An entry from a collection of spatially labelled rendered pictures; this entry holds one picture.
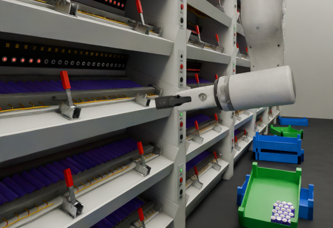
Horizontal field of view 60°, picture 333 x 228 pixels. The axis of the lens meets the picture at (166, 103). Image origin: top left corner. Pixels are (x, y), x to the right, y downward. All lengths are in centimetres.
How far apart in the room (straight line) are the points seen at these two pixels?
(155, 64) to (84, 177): 44
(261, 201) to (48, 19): 107
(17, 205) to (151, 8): 68
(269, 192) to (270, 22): 86
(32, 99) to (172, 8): 54
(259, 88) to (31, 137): 45
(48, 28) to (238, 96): 40
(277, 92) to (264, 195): 76
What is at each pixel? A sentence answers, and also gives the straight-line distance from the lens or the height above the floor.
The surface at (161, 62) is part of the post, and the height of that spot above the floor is 61.
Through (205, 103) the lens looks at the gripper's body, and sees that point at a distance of 67.
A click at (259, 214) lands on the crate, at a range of 126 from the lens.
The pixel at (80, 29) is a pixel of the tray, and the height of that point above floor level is 66.
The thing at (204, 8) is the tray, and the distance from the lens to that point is 123.
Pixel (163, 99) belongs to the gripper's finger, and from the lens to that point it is 74.
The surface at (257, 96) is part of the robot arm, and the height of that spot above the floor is 52.
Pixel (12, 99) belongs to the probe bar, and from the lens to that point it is 56.
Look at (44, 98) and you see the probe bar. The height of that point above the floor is 52.
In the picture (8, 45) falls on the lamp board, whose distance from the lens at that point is 67.
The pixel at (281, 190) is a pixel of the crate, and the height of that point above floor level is 9.
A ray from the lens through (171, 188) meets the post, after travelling 100.
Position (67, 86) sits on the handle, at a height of 55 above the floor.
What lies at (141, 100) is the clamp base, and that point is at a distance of 78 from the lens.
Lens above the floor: 57
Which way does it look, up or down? 5 degrees down
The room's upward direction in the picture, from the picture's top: straight up
